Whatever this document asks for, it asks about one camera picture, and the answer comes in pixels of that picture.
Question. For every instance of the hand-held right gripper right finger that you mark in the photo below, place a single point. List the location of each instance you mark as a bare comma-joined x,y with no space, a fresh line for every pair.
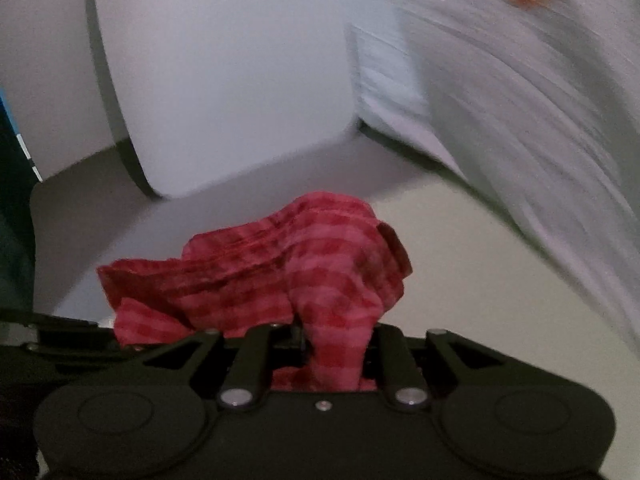
392,355

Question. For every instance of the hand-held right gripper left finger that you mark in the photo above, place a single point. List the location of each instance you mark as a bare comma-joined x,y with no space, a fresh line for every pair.
260,350

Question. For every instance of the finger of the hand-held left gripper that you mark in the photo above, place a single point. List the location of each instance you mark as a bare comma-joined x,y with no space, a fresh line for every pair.
60,335

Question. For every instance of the red checked shirt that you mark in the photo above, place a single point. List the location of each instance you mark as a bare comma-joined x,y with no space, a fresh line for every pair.
300,270

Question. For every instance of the dark object with blue edge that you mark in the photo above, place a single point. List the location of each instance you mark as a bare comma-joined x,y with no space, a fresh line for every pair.
15,220

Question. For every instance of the carrot printed light blanket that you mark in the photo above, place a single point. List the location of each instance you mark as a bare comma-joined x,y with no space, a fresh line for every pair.
500,85

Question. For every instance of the white rounded board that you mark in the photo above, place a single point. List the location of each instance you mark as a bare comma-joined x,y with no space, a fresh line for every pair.
225,60

